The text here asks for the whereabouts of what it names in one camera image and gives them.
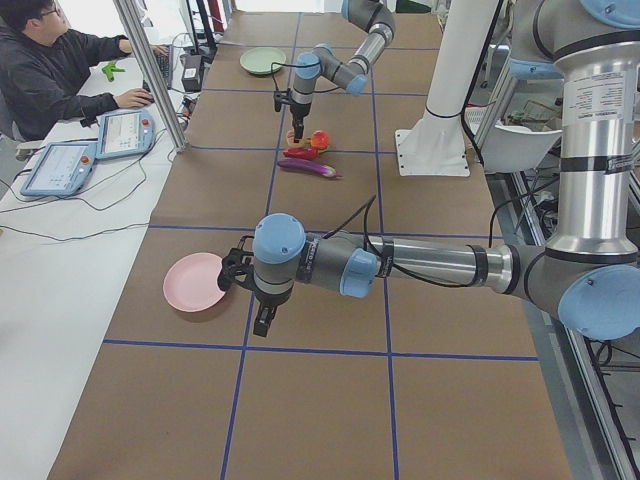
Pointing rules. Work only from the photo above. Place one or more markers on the yellow pink peach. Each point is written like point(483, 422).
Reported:
point(293, 142)

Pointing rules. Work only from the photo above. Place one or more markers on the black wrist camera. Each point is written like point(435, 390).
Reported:
point(281, 98)
point(237, 268)

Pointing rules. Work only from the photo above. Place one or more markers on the blue teach pendant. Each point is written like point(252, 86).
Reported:
point(61, 170)
point(124, 133)

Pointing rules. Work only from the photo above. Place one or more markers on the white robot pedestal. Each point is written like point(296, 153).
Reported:
point(435, 146)

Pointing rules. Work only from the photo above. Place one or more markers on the red chili pepper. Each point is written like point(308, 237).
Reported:
point(306, 153)

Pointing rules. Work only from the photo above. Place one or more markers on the purple eggplant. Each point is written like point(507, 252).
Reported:
point(308, 166)

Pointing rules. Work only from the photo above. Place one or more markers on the seated person in black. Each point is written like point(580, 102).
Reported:
point(44, 64)

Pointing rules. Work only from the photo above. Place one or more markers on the green toy object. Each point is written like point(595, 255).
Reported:
point(110, 70)

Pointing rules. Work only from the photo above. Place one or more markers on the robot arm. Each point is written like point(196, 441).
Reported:
point(586, 275)
point(372, 17)

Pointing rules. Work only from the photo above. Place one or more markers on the near blue teach pendant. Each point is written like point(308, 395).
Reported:
point(61, 170)

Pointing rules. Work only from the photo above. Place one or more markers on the black keyboard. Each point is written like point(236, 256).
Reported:
point(164, 61)

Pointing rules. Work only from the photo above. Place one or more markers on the far blue teach pendant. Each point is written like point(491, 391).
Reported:
point(124, 133)

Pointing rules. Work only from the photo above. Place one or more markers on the pink plate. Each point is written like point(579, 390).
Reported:
point(191, 284)

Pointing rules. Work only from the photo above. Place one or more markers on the aluminium frame post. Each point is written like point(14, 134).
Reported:
point(128, 14)

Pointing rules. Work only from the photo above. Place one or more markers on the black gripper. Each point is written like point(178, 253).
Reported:
point(269, 300)
point(299, 111)

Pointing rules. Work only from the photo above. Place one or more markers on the white chair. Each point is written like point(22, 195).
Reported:
point(509, 149)

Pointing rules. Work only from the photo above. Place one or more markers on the black power adapter box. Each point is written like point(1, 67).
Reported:
point(192, 74)

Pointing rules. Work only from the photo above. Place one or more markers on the light green plate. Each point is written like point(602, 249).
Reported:
point(262, 61)

